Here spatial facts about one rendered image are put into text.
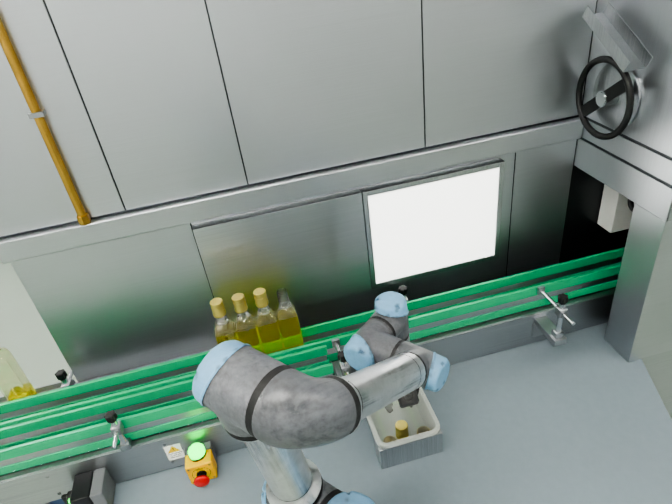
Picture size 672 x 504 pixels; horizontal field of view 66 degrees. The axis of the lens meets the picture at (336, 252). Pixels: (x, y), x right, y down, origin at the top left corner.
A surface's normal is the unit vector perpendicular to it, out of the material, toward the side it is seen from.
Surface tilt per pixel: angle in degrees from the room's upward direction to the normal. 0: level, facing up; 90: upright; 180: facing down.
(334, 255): 90
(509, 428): 0
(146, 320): 90
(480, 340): 90
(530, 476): 0
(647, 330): 90
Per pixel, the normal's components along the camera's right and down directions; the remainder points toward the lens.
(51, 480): 0.23, 0.51
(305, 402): 0.34, -0.47
